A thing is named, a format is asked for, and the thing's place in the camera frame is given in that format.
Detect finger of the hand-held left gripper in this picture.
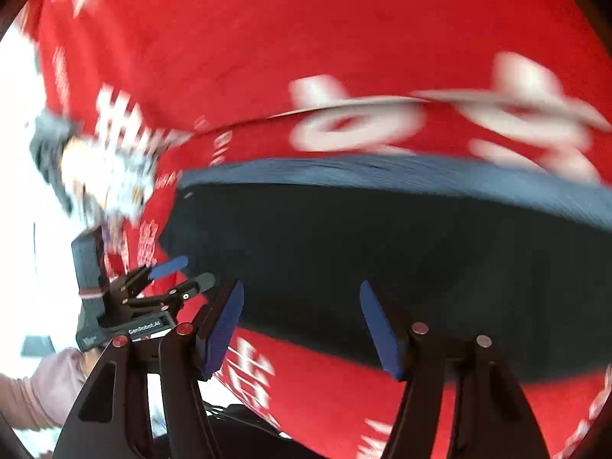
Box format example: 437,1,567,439
111,255,190,298
125,272,217,315

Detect dark pants with patterned waistband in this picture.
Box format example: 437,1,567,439
158,153,612,386

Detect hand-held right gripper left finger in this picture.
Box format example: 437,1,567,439
52,278,246,459

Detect red blanket with white print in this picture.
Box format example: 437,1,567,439
19,0,612,459

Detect pale blurred object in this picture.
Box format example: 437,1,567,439
29,115,161,230

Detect person's left forearm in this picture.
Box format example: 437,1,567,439
0,347,96,432

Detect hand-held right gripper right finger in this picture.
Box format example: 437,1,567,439
359,280,552,459

